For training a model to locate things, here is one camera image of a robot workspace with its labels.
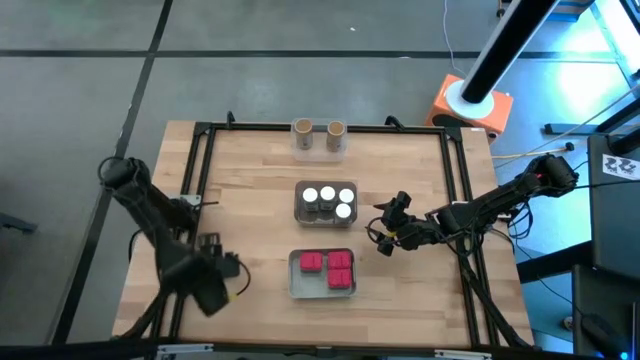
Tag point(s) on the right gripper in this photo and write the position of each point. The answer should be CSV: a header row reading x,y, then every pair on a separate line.
x,y
416,232

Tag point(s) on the black rig beam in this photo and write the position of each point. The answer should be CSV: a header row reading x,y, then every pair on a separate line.
x,y
100,351

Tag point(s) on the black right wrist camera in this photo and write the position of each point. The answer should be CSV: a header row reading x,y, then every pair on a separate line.
x,y
402,200

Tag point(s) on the black diagonal beam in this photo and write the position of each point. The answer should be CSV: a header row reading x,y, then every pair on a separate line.
x,y
550,262

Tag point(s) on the black furniture foot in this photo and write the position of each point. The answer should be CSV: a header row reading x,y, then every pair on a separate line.
x,y
17,223

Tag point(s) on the black frame clamp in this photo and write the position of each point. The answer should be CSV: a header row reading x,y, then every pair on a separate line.
x,y
230,120
395,122

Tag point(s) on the white round disc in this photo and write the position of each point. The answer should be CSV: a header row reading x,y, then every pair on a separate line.
x,y
472,109

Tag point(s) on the black device with indicator light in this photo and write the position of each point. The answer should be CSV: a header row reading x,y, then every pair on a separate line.
x,y
600,332

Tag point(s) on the clear plastic bin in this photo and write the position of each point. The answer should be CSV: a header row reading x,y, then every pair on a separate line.
x,y
320,156

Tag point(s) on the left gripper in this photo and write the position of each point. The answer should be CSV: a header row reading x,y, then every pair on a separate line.
x,y
220,260

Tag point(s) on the red-lid spice jar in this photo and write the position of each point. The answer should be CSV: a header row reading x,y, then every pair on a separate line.
x,y
339,259
339,279
311,261

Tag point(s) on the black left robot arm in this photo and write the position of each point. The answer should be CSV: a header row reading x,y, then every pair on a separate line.
x,y
155,220

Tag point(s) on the orange box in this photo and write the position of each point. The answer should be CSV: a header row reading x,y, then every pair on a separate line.
x,y
500,112

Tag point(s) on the black cabinet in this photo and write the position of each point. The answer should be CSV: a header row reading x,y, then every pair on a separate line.
x,y
600,295

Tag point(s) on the black computer case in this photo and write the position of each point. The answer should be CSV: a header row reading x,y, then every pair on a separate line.
x,y
615,225

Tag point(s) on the black metal table frame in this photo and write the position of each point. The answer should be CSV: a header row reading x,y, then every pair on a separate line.
x,y
375,128

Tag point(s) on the silver bracket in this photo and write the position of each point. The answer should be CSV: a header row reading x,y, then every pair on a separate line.
x,y
185,348
462,354

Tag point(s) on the white-lid spice jar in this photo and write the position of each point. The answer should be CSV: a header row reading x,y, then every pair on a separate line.
x,y
346,195
343,210
327,193
310,195

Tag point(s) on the light grey plastic bin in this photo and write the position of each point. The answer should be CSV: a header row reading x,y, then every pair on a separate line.
x,y
310,286

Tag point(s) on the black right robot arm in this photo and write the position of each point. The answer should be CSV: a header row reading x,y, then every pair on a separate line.
x,y
480,210

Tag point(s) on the black pole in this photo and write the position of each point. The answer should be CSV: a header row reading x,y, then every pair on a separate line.
x,y
505,45

